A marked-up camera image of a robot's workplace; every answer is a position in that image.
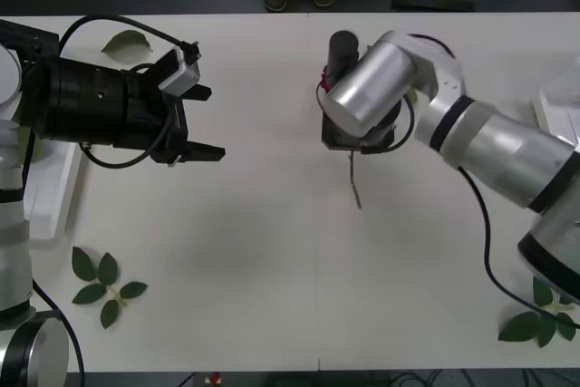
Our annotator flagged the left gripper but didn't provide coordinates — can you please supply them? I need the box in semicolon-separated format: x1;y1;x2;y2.
114;73;227;166

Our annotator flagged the single green leaf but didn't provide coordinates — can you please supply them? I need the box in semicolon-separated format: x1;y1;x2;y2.
101;29;153;55

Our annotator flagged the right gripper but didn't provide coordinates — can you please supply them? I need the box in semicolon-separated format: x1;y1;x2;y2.
320;105;396;153

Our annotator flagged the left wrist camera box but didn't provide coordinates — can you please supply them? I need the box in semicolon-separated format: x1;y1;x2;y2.
158;48;201;94

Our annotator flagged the green leaf twig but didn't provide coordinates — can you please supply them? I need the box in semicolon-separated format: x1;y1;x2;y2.
498;276;580;348
71;246;150;330

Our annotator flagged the red rose green stem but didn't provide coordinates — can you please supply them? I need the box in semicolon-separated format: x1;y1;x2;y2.
318;67;364;212

